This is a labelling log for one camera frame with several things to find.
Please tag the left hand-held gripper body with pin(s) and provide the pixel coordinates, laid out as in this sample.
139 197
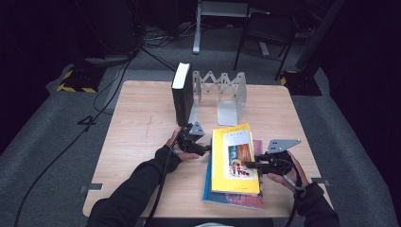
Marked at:
190 143

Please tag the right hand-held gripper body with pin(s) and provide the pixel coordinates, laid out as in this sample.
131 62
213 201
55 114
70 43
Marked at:
279 146

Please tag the yellow book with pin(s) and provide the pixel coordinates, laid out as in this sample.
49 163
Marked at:
220 164

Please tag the red and blue comic book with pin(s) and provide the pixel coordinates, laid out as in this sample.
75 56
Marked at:
242 201

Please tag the metal expandable bookend rack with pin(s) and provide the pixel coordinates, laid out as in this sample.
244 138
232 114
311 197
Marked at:
227 115

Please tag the black book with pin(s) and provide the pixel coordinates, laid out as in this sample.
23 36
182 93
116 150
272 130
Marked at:
182 101

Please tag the person's left hand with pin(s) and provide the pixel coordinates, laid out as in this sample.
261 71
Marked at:
172 140

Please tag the person's right hand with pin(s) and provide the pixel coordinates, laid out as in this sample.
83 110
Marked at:
301 176

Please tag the grey tape piece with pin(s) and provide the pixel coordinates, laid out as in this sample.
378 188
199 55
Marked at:
320 181
93 187

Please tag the black yellow striped stand base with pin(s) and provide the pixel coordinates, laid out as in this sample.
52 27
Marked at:
78 80
302 85

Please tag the person's white clothing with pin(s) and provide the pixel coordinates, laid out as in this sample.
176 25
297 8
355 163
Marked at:
214 225

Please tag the black chair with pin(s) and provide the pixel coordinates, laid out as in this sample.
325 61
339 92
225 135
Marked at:
268 28

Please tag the black cabinet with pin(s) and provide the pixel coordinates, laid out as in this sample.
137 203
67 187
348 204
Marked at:
116 28

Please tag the white metal desk frame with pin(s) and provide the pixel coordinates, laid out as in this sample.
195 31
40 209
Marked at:
197 38

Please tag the dark slanted post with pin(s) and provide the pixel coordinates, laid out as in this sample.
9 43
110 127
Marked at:
318 34

